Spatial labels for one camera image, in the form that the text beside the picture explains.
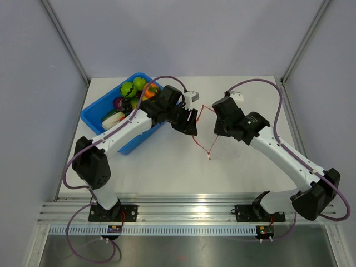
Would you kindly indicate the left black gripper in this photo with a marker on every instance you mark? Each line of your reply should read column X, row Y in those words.
column 187, row 127

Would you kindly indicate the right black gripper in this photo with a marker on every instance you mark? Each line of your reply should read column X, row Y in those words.
column 218, row 129

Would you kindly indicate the clear orange-zip bag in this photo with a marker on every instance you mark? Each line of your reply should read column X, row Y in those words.
column 210, row 146

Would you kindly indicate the toy orange persimmon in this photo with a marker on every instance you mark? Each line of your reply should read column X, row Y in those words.
column 152, row 90

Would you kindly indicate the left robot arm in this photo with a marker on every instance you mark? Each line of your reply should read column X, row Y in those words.
column 91, row 161

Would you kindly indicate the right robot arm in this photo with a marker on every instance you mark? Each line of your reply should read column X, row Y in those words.
column 316, row 187

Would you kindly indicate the yellow-green toy mango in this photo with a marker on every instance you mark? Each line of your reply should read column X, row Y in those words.
column 135, row 102

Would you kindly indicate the dark toy grapes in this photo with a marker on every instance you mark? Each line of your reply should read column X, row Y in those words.
column 126, row 106

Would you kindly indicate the green toy apple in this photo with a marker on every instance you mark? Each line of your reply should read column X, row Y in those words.
column 139, row 83

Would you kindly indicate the green striped toy melon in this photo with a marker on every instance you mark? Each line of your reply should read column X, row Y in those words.
column 128, row 90

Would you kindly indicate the purple toy onion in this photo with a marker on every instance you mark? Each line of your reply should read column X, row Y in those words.
column 118, row 102

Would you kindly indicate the white toy radish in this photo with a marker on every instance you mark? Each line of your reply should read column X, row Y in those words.
column 111, row 119

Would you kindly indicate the blue plastic bin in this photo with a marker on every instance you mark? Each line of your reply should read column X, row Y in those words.
column 93, row 114

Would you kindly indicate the right circuit board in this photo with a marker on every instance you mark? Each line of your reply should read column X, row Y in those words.
column 265, row 232

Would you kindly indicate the circuit board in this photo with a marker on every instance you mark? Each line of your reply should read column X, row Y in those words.
column 114, row 229
column 265, row 232

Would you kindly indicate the left circuit board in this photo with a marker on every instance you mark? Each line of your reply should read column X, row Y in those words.
column 114, row 229

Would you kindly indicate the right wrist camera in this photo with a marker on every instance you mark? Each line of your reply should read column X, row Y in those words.
column 236, row 96

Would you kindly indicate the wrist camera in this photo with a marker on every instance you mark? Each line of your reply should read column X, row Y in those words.
column 236, row 96
column 190, row 97

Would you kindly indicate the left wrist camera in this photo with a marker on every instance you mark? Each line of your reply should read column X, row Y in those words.
column 190, row 97

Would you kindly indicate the aluminium front rail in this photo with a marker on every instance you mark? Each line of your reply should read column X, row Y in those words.
column 156, row 209

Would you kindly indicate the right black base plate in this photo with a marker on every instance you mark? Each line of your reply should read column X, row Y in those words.
column 254, row 213

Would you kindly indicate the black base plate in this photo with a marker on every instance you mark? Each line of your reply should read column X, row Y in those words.
column 119, row 213
column 254, row 213

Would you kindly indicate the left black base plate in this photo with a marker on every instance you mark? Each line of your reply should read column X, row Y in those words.
column 119, row 213

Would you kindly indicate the white slotted cable duct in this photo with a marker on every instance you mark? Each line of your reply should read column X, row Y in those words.
column 158, row 230

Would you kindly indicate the right aluminium frame post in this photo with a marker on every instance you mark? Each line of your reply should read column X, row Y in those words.
column 305, row 41

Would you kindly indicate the aluminium frame post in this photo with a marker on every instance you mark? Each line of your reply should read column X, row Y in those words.
column 55, row 21
column 305, row 41

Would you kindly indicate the left aluminium frame post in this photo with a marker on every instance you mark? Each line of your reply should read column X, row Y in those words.
column 55, row 21

